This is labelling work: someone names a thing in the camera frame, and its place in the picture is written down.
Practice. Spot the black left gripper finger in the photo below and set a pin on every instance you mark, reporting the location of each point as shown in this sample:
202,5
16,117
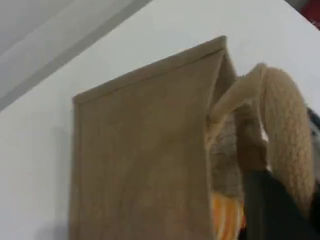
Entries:
317,202
265,212

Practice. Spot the long ridged orange bread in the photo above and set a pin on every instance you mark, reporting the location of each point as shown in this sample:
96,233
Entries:
225,217

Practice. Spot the brown jute tote bag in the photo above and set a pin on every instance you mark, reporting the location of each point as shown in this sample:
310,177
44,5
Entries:
140,162

